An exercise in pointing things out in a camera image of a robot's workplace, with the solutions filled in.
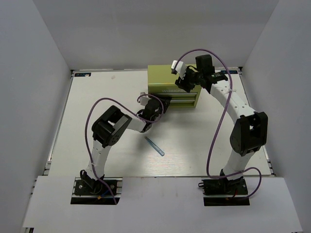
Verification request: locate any corner label sticker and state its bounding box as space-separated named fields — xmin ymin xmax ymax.
xmin=74 ymin=72 xmax=91 ymax=77
xmin=221 ymin=70 xmax=238 ymax=74

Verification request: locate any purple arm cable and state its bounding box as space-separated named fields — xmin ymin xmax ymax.
xmin=84 ymin=95 xmax=163 ymax=204
xmin=176 ymin=49 xmax=262 ymax=200

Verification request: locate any light blue pen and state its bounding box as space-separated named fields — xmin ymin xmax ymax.
xmin=145 ymin=137 xmax=165 ymax=156

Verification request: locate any left corner label sticker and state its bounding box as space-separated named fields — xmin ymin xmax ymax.
xmin=74 ymin=72 xmax=91 ymax=77

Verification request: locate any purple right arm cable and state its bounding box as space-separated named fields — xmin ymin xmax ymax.
xmin=176 ymin=49 xmax=262 ymax=200

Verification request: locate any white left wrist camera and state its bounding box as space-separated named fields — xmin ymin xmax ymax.
xmin=137 ymin=92 xmax=151 ymax=106

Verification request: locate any right corner label sticker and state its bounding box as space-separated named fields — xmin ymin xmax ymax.
xmin=221 ymin=70 xmax=238 ymax=74

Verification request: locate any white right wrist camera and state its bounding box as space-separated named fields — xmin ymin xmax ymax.
xmin=171 ymin=60 xmax=187 ymax=80

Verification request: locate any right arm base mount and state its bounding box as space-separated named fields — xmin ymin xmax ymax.
xmin=198 ymin=177 xmax=250 ymax=207

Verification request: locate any green top drawer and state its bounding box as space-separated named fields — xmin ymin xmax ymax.
xmin=152 ymin=92 xmax=197 ymax=99

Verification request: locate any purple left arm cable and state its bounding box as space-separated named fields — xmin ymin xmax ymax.
xmin=84 ymin=95 xmax=163 ymax=204

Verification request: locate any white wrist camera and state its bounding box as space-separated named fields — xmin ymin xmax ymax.
xmin=137 ymin=92 xmax=151 ymax=106
xmin=171 ymin=60 xmax=187 ymax=80

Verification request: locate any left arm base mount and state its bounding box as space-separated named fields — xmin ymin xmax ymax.
xmin=70 ymin=178 xmax=122 ymax=205

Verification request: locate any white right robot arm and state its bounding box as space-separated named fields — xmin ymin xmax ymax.
xmin=171 ymin=55 xmax=268 ymax=194

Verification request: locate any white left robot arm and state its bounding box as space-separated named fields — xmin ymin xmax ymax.
xmin=80 ymin=94 xmax=172 ymax=194

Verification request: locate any green metal drawer chest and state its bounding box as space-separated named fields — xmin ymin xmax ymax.
xmin=147 ymin=65 xmax=201 ymax=108

